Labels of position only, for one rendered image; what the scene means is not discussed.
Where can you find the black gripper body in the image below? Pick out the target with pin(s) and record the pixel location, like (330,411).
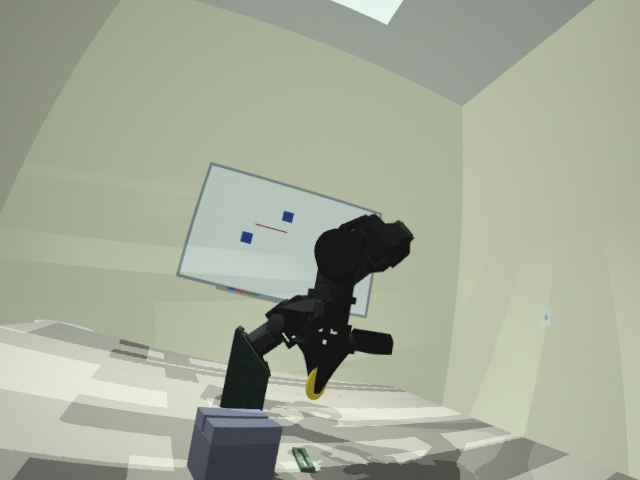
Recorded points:
(358,339)

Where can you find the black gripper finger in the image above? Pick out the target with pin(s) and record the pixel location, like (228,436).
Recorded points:
(329,360)
(310,353)

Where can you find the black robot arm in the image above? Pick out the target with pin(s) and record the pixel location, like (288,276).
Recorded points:
(344,256)

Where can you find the dark green rectangular holder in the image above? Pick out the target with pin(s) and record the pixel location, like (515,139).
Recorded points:
(310,468)

